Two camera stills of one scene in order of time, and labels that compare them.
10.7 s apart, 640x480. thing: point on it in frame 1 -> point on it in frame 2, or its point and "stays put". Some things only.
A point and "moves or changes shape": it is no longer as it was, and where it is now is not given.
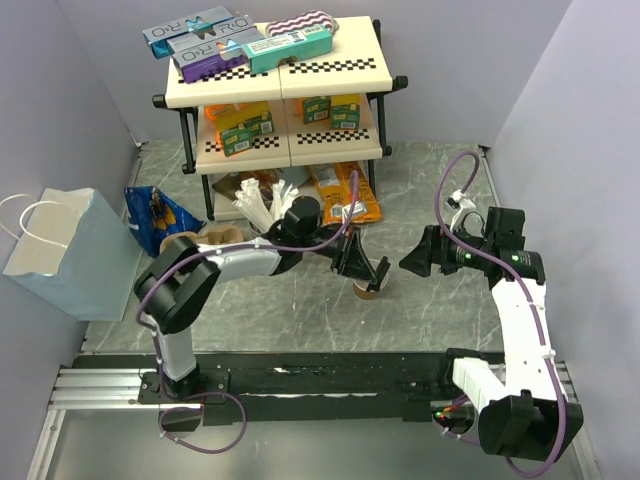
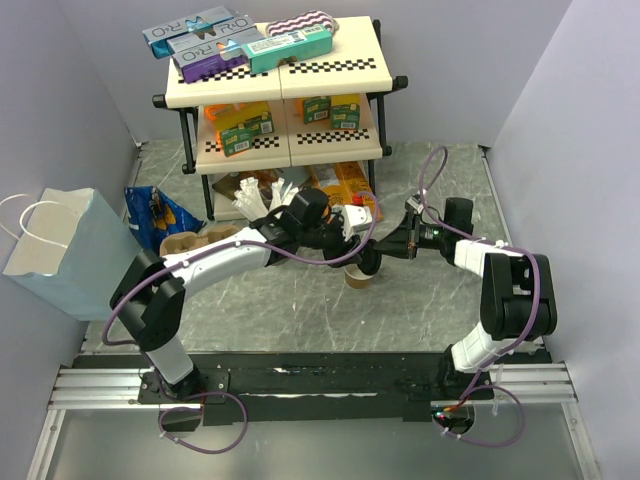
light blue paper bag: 73,254 stays put
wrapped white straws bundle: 252,204 stays put
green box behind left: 262,124 stays put
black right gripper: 434,247 -> 399,243
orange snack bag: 334,182 stays put
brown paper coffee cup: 360,289 moves or changes shape
